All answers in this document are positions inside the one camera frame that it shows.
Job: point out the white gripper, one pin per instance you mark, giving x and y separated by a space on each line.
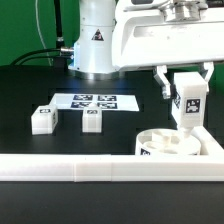
161 33

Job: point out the white round stool seat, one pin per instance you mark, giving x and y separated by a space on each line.
162 142

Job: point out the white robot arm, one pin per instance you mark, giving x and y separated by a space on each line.
93 50

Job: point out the white marker sheet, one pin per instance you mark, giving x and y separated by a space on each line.
69 101

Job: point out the white L-shaped fence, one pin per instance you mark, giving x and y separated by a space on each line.
207 166

